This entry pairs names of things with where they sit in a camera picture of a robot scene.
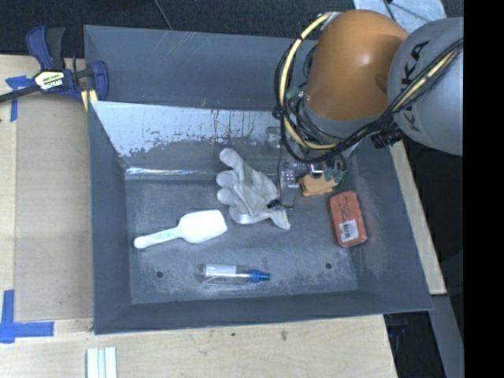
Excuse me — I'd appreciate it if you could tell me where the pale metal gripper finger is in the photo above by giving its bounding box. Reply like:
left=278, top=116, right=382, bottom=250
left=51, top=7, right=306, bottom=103
left=280, top=170, right=301, bottom=209
left=261, top=126, right=283, bottom=158

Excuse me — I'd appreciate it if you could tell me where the small orange flat piece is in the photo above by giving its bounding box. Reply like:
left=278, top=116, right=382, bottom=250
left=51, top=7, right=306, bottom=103
left=298, top=173, right=339, bottom=198

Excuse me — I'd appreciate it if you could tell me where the white work glove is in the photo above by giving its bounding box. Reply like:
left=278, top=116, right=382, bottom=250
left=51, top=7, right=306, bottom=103
left=215, top=147, right=292, bottom=232

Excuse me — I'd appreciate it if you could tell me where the red-brown flat block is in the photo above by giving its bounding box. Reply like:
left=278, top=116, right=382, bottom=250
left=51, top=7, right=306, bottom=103
left=328, top=189, right=369, bottom=249

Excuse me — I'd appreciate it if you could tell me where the white plastic scoop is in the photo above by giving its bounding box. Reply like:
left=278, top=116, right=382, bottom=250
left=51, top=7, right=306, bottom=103
left=132, top=209, right=229, bottom=250

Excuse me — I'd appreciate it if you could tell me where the clear tube with blue cap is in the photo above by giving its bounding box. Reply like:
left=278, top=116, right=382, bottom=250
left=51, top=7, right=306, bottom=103
left=202, top=262, right=272, bottom=285

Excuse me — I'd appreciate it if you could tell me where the grey metal bin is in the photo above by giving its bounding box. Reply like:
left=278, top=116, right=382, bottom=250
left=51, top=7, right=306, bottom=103
left=83, top=24, right=435, bottom=335

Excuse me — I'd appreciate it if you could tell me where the black cylinder on white bracket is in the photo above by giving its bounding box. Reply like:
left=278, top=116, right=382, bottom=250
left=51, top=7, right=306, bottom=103
left=370, top=129, right=403, bottom=150

